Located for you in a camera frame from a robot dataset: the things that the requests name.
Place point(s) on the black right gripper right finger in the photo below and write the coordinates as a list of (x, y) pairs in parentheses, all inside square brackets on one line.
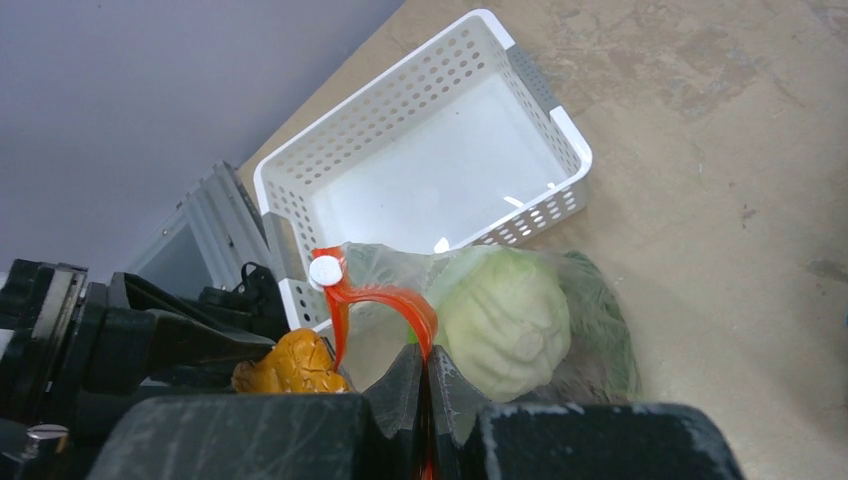
[(476, 438)]

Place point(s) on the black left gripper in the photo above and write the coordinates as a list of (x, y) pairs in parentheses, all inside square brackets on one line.
[(61, 340)]

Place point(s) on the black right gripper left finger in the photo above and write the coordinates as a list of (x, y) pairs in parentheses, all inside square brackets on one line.
[(371, 435)]

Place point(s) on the orange food piece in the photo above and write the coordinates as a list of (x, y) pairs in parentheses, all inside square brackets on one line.
[(300, 363)]

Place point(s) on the clear zip bag orange zipper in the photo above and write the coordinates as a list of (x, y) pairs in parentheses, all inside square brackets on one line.
[(381, 291)]

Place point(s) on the green cabbage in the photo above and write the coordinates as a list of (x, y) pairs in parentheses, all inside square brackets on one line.
[(503, 317)]

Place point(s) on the white plastic basket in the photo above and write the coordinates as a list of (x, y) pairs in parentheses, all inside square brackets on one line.
[(460, 142)]

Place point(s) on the aluminium frame rail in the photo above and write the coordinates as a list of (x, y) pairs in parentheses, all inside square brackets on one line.
[(214, 231)]

